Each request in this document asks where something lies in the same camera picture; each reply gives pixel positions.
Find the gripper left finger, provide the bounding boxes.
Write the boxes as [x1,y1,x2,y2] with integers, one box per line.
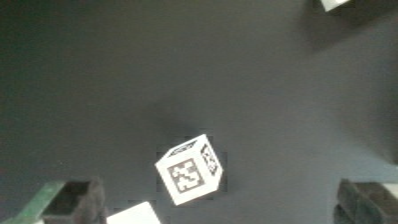
[0,178,108,224]

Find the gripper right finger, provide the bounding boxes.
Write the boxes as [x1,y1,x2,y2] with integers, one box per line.
[334,179,398,224]

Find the small white marker cube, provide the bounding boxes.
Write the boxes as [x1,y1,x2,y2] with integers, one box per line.
[154,134,224,205]

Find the white chair back frame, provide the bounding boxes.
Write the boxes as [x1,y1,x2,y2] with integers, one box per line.
[319,0,350,11]

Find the white marker sheet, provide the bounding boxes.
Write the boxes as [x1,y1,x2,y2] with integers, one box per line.
[106,202,161,224]

